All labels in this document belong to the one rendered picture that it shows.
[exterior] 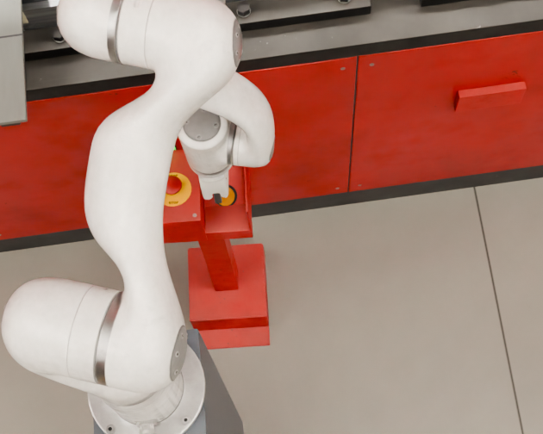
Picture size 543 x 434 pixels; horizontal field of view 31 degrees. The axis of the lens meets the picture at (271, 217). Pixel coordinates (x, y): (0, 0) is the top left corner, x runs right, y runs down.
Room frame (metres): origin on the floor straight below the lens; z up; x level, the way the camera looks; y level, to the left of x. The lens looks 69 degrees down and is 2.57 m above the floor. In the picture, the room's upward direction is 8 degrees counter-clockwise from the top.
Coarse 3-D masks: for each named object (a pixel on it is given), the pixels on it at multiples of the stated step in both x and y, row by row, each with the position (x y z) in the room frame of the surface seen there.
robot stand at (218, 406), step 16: (192, 336) 0.40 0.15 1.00; (208, 352) 0.41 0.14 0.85; (208, 368) 0.37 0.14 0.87; (208, 384) 0.34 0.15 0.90; (224, 384) 0.41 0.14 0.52; (208, 400) 0.31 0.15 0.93; (224, 400) 0.37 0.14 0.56; (208, 416) 0.28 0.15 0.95; (224, 416) 0.33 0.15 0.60; (96, 432) 0.27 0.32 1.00; (192, 432) 0.25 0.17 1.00; (208, 432) 0.25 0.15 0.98; (224, 432) 0.29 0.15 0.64; (240, 432) 0.37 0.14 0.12
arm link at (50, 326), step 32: (32, 288) 0.38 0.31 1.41; (64, 288) 0.38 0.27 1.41; (96, 288) 0.38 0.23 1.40; (32, 320) 0.34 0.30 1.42; (64, 320) 0.33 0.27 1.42; (96, 320) 0.33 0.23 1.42; (32, 352) 0.30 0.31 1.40; (64, 352) 0.30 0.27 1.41; (64, 384) 0.29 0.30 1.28; (96, 384) 0.28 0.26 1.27
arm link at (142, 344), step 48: (144, 0) 0.66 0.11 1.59; (192, 0) 0.66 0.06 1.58; (144, 48) 0.61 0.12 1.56; (192, 48) 0.60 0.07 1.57; (240, 48) 0.61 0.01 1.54; (144, 96) 0.57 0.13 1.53; (192, 96) 0.55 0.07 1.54; (96, 144) 0.52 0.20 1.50; (144, 144) 0.51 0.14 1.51; (96, 192) 0.47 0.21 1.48; (144, 192) 0.46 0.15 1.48; (144, 240) 0.41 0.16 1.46; (144, 288) 0.35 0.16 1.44; (144, 336) 0.30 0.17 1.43; (144, 384) 0.25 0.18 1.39
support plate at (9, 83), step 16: (0, 0) 1.10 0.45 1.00; (16, 0) 1.09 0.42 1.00; (0, 16) 1.06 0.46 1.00; (16, 16) 1.06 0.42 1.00; (0, 32) 1.03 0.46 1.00; (16, 32) 1.02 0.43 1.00; (0, 48) 0.99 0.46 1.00; (16, 48) 0.99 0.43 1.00; (0, 64) 0.96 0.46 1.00; (16, 64) 0.95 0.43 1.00; (0, 80) 0.93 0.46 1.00; (16, 80) 0.92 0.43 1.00; (0, 96) 0.89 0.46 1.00; (16, 96) 0.89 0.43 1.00; (0, 112) 0.86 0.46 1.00; (16, 112) 0.86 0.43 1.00
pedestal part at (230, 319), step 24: (192, 264) 0.82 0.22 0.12; (240, 264) 0.80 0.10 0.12; (264, 264) 0.80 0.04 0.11; (192, 288) 0.75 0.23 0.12; (240, 288) 0.74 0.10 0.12; (264, 288) 0.73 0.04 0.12; (192, 312) 0.69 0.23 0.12; (216, 312) 0.68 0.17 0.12; (240, 312) 0.67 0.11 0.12; (264, 312) 0.67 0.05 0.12; (216, 336) 0.65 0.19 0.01; (240, 336) 0.64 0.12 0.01; (264, 336) 0.63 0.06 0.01
